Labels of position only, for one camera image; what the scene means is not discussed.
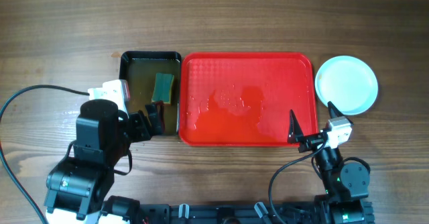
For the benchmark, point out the red plastic tray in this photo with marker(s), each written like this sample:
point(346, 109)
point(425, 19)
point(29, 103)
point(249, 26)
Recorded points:
point(244, 99)

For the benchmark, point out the green yellow sponge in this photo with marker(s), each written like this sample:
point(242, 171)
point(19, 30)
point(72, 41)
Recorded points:
point(163, 88)

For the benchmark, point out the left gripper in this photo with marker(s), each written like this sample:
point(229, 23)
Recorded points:
point(143, 131)

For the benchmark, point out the black water tray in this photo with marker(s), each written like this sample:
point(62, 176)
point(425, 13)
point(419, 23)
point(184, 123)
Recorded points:
point(139, 69)

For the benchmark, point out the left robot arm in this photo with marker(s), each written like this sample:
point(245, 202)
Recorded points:
point(79, 183)

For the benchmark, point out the white plate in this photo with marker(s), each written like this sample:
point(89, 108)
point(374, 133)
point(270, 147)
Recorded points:
point(348, 82)

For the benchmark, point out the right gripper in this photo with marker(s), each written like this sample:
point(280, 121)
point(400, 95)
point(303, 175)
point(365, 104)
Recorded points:
point(310, 141)

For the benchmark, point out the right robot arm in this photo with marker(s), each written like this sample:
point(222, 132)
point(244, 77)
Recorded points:
point(346, 180)

